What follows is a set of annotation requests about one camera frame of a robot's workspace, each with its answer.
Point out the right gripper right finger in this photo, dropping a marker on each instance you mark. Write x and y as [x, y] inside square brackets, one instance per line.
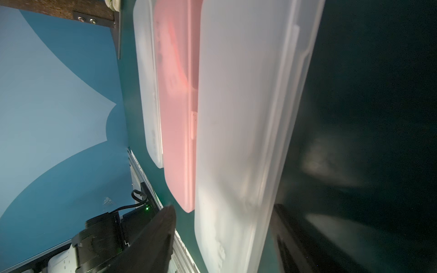
[297, 252]

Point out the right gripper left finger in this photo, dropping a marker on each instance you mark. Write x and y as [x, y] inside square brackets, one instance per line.
[151, 251]

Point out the clear pencil case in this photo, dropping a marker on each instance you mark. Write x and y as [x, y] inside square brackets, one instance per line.
[254, 60]
[144, 44]

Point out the pink pencil case top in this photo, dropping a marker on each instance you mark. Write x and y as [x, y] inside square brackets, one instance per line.
[177, 43]

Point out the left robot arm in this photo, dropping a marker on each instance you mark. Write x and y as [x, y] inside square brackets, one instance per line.
[104, 238]

